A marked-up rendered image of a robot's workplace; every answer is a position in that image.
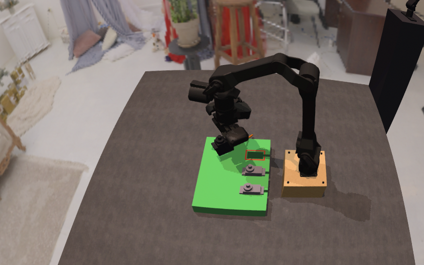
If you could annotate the green flat platform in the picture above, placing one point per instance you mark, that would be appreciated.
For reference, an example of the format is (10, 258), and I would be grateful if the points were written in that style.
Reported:
(235, 183)

